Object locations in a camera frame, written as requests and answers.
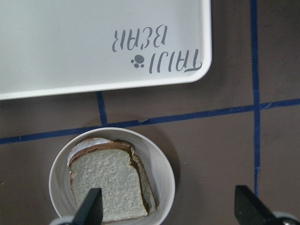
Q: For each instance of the cream round plate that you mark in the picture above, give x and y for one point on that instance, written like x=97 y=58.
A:
x=156 y=164

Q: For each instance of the white bread slice on plate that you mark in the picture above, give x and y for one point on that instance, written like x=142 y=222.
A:
x=145 y=184

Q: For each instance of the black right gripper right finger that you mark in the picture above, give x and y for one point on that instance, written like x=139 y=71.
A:
x=249 y=209

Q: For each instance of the cream bear serving tray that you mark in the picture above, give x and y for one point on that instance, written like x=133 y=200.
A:
x=53 y=47

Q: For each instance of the white bread slice top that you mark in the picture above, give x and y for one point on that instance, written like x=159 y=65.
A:
x=112 y=171

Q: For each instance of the white bread slice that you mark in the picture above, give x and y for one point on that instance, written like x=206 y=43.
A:
x=112 y=171
x=145 y=184

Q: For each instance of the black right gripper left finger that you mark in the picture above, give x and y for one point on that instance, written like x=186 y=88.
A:
x=91 y=209

